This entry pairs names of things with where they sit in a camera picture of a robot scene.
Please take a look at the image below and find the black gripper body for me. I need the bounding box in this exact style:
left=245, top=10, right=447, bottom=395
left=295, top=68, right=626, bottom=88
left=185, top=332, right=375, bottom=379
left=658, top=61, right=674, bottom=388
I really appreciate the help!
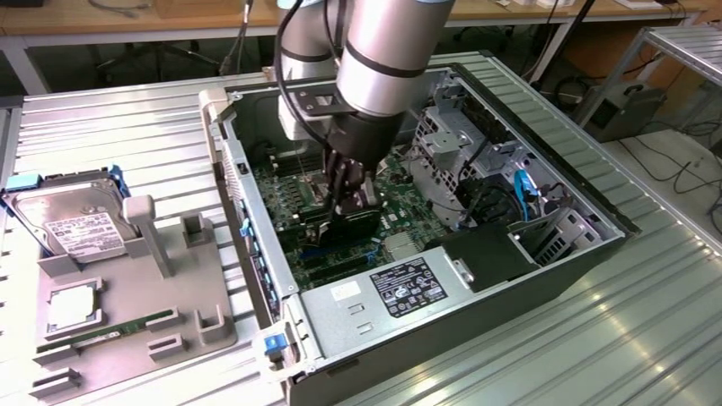
left=324, top=110, right=408, bottom=174

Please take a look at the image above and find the black graphics card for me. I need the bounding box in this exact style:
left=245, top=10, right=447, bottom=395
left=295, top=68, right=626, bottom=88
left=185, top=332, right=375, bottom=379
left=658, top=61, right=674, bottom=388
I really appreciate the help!
left=292, top=202, right=383, bottom=251

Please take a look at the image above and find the CPU socket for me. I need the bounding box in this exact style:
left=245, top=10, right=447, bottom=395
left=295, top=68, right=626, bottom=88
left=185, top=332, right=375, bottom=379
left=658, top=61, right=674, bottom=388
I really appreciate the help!
left=303, top=175, right=333, bottom=205

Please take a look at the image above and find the green motherboard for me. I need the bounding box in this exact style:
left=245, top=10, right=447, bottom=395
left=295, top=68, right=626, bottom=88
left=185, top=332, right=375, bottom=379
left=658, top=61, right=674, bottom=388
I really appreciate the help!
left=247, top=143, right=452, bottom=293

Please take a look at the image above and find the metal disk bay cage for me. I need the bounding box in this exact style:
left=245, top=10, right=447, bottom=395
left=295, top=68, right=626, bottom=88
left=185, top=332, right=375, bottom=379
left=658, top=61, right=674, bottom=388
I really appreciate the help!
left=408, top=105, right=508, bottom=212

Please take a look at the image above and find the silver chipset heatsink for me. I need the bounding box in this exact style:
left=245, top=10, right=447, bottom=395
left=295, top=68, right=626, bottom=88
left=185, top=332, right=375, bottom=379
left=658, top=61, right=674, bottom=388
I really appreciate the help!
left=384, top=234, right=424, bottom=260

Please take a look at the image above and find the blue expansion slot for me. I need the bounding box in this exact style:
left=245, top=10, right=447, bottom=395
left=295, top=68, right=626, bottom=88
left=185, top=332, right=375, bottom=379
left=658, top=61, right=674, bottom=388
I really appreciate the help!
left=301, top=244, right=377, bottom=261

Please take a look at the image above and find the black expansion slot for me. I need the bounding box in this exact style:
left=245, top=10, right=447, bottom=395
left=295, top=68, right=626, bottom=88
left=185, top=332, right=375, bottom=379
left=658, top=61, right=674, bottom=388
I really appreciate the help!
left=309, top=266, right=372, bottom=287
left=307, top=255, right=368, bottom=276

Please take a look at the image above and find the black plastic shroud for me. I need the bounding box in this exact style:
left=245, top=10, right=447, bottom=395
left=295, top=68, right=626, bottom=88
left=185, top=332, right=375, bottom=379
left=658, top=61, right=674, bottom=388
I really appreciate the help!
left=439, top=223, right=540, bottom=295

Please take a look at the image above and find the grey power supply unit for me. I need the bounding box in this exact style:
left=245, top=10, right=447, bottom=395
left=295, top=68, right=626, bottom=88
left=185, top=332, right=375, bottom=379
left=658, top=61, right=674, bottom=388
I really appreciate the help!
left=297, top=247, right=478, bottom=361

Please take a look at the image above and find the open black PC case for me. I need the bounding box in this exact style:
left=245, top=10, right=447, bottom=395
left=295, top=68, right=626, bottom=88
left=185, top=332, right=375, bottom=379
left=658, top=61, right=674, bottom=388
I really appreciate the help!
left=197, top=62, right=643, bottom=406

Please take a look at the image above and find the black chair base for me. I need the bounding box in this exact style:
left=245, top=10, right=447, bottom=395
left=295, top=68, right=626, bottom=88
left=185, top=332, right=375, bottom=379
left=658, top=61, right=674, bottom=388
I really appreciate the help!
left=92, top=40, right=221, bottom=81

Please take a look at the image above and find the wooden desk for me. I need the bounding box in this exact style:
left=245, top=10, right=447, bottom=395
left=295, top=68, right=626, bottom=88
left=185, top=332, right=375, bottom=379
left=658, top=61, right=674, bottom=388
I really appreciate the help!
left=0, top=0, right=706, bottom=95

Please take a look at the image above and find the grey parts rack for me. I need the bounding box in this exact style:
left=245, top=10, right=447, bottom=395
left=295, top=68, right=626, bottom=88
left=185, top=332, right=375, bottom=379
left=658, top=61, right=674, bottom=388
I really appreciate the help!
left=26, top=194, right=237, bottom=401

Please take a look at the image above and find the black box on floor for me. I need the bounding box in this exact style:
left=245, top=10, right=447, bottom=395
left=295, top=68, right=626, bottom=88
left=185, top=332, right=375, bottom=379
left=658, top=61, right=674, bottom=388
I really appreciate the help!
left=579, top=82, right=667, bottom=143

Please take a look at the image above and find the silver hard disk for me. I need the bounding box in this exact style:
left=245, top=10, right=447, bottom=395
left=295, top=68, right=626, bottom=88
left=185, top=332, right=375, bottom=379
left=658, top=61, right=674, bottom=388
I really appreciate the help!
left=10, top=177, right=143, bottom=266

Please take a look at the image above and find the green RAM stick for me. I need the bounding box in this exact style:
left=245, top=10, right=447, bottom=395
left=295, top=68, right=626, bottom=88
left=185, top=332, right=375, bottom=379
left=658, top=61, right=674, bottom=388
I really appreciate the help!
left=36, top=310, right=175, bottom=352

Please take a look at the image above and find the silver CPU chip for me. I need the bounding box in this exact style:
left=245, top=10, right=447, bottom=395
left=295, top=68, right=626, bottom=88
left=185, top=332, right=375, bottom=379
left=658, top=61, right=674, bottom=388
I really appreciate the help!
left=48, top=288, right=97, bottom=333

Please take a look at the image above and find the blue disk caddy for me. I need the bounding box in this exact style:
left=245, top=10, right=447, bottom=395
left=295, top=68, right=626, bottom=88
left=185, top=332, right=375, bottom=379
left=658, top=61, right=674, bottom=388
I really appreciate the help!
left=0, top=163, right=132, bottom=212

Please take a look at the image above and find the metal slat side table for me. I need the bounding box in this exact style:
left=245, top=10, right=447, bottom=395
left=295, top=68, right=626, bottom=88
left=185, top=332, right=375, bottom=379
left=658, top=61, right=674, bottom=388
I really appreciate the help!
left=574, top=25, right=722, bottom=128

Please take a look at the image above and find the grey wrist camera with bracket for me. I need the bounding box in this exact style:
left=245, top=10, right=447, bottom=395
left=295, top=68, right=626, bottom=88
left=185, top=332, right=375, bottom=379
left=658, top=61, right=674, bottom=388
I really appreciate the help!
left=277, top=86, right=360, bottom=143

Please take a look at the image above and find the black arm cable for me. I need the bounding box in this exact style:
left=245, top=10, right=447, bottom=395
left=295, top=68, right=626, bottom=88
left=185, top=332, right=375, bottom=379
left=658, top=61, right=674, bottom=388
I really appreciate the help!
left=273, top=0, right=339, bottom=149

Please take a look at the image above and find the black power wire bundle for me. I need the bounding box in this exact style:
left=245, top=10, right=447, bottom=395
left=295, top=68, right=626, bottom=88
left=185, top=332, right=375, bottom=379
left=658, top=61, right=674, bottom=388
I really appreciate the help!
left=456, top=173, right=522, bottom=223

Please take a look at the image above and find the blue data wire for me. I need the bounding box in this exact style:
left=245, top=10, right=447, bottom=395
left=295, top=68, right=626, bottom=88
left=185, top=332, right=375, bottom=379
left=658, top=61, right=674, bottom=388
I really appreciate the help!
left=514, top=168, right=542, bottom=222

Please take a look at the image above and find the grey hanging cable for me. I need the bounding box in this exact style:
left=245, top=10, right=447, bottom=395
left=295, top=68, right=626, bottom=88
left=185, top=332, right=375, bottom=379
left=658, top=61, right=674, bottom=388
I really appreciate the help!
left=223, top=0, right=253, bottom=77

